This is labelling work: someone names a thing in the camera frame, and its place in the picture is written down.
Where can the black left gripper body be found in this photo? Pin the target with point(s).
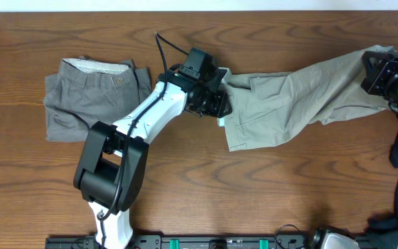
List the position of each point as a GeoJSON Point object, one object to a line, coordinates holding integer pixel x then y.
{"type": "Point", "coordinates": [210, 103]}

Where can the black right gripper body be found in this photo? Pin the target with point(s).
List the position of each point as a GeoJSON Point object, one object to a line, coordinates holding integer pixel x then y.
{"type": "Point", "coordinates": [392, 69]}

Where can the light khaki green pants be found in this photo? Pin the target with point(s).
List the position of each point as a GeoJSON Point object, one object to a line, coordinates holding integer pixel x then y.
{"type": "Point", "coordinates": [270, 109]}

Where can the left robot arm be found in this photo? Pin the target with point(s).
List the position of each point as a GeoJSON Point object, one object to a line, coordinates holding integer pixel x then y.
{"type": "Point", "coordinates": [111, 168]}

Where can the folded dark grey shorts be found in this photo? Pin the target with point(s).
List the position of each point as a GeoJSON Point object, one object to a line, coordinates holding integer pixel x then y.
{"type": "Point", "coordinates": [85, 91]}

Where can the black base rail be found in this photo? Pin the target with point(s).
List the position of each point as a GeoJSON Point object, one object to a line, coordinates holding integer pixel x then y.
{"type": "Point", "coordinates": [292, 241]}

